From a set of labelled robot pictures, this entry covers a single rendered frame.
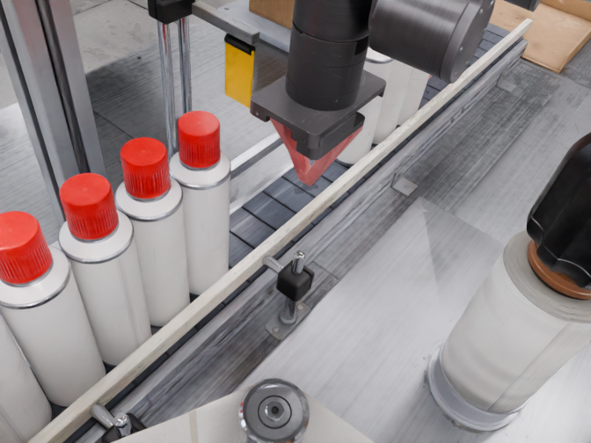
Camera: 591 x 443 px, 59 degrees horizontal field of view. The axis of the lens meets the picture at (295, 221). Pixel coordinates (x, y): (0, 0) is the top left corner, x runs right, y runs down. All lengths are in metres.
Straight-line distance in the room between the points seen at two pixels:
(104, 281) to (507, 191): 0.62
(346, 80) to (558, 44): 0.95
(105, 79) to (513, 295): 0.74
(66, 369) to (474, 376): 0.33
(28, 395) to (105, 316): 0.08
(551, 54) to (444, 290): 0.76
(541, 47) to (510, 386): 0.92
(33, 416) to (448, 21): 0.41
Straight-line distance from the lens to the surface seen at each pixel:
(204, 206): 0.45
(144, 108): 0.88
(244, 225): 0.62
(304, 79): 0.39
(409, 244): 0.64
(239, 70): 0.46
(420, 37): 0.34
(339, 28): 0.37
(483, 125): 0.96
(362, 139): 0.69
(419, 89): 0.77
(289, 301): 0.56
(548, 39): 1.32
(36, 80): 0.48
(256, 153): 0.58
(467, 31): 0.33
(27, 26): 0.46
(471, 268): 0.64
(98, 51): 2.70
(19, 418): 0.46
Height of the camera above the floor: 1.34
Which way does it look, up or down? 47 degrees down
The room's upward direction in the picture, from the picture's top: 9 degrees clockwise
